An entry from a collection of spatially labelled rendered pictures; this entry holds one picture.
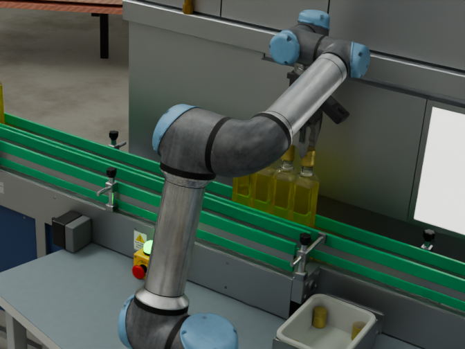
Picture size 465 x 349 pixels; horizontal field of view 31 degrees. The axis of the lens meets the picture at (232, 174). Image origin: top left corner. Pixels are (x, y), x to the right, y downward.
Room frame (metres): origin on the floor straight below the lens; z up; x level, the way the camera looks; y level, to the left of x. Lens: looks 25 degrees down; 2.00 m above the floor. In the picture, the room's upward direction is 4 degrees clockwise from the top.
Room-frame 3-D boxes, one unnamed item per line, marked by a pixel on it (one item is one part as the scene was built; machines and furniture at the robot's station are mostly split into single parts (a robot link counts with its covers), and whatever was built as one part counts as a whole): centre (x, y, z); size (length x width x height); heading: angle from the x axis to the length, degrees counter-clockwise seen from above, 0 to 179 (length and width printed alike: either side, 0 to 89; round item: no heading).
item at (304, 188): (1.94, -0.19, 0.99); 0.06 x 0.06 x 0.21; 59
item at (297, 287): (1.81, -0.20, 0.85); 0.09 x 0.04 x 0.07; 150
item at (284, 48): (1.86, -0.13, 1.45); 0.11 x 0.11 x 0.08; 59
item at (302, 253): (1.79, -0.20, 0.95); 0.17 x 0.03 x 0.12; 150
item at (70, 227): (2.09, 0.45, 0.79); 0.08 x 0.08 x 0.08; 60
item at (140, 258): (1.95, 0.21, 0.79); 0.07 x 0.07 x 0.07; 60
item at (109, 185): (2.05, 0.34, 0.94); 0.07 x 0.04 x 0.13; 150
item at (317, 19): (1.95, -0.17, 1.45); 0.09 x 0.08 x 0.11; 149
